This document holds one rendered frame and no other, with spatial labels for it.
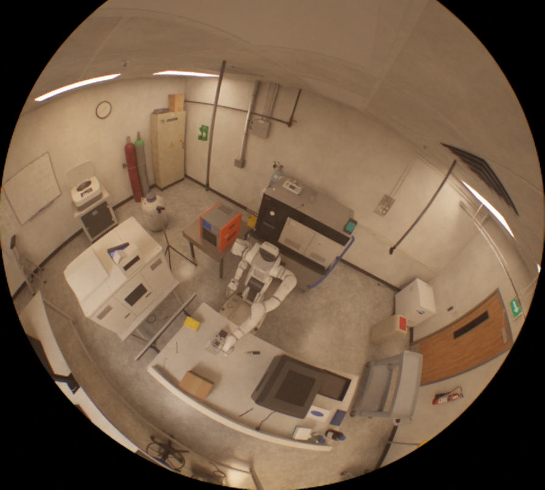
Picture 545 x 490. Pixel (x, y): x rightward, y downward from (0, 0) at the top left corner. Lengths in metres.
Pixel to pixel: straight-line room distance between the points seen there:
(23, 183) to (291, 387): 4.58
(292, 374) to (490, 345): 2.97
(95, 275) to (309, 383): 1.74
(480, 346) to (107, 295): 4.34
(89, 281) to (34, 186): 2.91
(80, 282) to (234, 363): 1.37
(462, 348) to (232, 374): 3.39
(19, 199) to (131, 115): 2.87
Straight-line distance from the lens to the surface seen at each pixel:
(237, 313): 2.35
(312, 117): 2.89
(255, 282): 1.58
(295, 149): 3.01
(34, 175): 4.06
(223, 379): 1.66
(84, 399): 2.32
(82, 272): 1.51
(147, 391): 2.83
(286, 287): 1.16
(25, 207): 4.28
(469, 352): 3.61
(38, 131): 3.93
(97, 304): 1.46
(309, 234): 2.15
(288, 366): 1.43
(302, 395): 1.49
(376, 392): 3.35
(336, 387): 1.98
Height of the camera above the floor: 2.55
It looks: 39 degrees down
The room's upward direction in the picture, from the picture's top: 18 degrees clockwise
